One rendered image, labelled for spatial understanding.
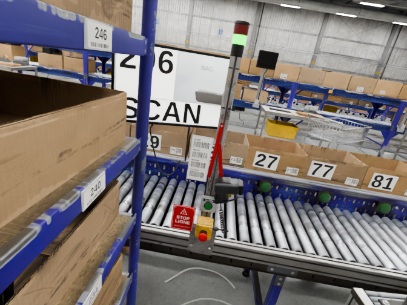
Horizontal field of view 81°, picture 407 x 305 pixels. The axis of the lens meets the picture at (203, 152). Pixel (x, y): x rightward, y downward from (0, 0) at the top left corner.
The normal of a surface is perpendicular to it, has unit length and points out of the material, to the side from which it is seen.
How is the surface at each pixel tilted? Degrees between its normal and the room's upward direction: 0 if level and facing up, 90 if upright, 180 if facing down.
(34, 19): 90
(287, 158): 91
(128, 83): 86
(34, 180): 92
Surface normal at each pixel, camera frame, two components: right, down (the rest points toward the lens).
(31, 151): 0.98, 0.19
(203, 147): -0.09, 0.35
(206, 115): 0.26, 0.32
